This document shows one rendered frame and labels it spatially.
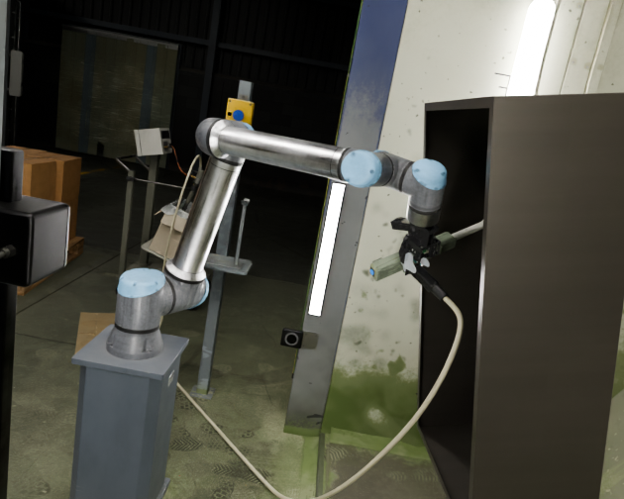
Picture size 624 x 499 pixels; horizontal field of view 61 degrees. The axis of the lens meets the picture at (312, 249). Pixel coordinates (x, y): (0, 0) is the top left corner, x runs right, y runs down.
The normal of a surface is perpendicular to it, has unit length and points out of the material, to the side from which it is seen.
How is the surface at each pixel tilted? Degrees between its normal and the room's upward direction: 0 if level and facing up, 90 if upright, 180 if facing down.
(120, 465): 90
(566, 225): 90
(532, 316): 90
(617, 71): 90
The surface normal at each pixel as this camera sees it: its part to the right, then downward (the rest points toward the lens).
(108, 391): -0.05, 0.22
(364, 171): -0.47, 0.12
